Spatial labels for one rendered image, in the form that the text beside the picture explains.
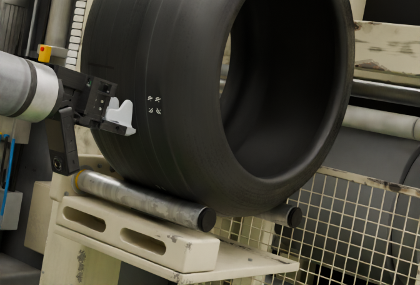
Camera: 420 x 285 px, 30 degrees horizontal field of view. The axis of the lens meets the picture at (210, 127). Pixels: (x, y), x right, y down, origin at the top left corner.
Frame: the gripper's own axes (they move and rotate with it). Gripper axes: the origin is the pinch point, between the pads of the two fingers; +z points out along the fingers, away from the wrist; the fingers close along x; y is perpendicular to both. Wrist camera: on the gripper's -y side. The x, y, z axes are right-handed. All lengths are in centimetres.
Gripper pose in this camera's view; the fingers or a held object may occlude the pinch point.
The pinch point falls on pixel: (127, 133)
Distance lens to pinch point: 136.1
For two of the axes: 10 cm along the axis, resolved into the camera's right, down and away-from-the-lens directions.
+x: -7.5, -1.7, 6.4
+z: 6.1, 2.0, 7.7
